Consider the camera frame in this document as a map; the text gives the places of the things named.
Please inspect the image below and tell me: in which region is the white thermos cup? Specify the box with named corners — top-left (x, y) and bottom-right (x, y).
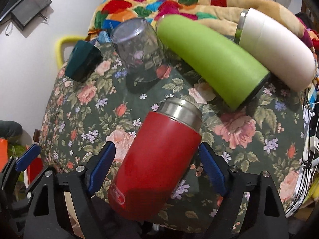
top-left (235, 8), bottom-right (316, 92)

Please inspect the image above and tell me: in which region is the colourful patchwork blanket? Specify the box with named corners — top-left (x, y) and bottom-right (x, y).
top-left (88, 0), bottom-right (315, 52)

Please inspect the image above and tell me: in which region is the red plush toy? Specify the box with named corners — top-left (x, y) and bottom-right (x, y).
top-left (307, 29), bottom-right (319, 53)

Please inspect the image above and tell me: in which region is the clear glass cup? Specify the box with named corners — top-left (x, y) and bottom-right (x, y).
top-left (110, 18), bottom-right (169, 83)

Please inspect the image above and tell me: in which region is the floral green bedspread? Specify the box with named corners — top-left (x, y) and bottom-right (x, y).
top-left (39, 43), bottom-right (311, 234)

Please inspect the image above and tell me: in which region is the red thermos cup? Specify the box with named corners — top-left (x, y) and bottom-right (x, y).
top-left (108, 98), bottom-right (202, 221)

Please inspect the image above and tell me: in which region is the green thermos cup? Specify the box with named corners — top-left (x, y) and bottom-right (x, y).
top-left (155, 15), bottom-right (270, 110)

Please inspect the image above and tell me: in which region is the small wall monitor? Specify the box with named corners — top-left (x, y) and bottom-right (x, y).
top-left (10, 0), bottom-right (52, 30)

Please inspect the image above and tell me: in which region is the dark teal faceted cup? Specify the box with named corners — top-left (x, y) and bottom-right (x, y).
top-left (65, 40), bottom-right (103, 82)

